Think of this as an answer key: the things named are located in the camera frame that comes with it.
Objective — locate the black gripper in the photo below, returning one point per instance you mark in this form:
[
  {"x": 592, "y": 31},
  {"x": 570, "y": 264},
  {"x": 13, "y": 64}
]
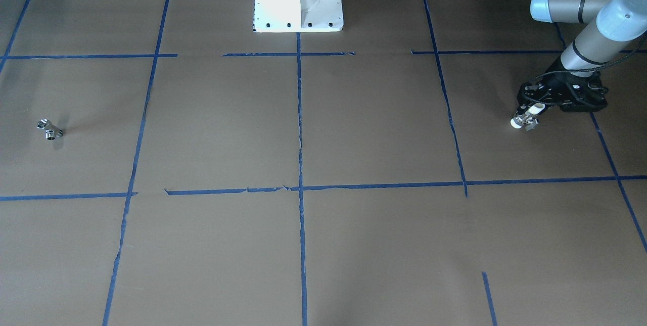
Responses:
[{"x": 557, "y": 85}]

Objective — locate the white PPR pipe fitting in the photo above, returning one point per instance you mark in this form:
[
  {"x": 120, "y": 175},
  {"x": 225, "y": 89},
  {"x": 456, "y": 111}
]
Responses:
[{"x": 528, "y": 118}]

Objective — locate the chrome metal valve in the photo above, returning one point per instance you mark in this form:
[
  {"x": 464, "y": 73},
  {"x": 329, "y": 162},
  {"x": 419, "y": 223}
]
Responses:
[{"x": 51, "y": 132}]

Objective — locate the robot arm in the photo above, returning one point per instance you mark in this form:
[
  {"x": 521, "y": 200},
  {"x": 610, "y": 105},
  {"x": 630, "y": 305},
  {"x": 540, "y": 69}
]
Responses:
[{"x": 609, "y": 26}]

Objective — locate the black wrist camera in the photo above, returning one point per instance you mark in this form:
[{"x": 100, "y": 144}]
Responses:
[{"x": 582, "y": 94}]

